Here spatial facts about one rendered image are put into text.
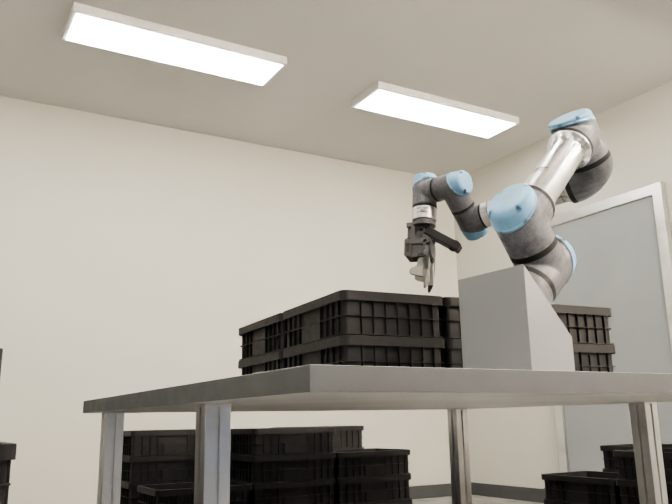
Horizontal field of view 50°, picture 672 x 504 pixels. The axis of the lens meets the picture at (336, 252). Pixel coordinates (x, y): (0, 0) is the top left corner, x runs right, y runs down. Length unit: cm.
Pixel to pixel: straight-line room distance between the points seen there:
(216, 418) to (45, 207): 371
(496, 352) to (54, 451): 379
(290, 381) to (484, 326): 62
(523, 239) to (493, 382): 49
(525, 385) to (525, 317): 26
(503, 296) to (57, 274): 388
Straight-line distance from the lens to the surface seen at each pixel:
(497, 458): 618
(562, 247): 176
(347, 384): 109
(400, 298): 182
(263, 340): 224
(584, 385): 142
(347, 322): 175
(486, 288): 162
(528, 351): 153
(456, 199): 216
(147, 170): 541
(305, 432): 320
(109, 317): 510
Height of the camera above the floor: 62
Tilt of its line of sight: 13 degrees up
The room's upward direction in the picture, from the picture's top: 1 degrees counter-clockwise
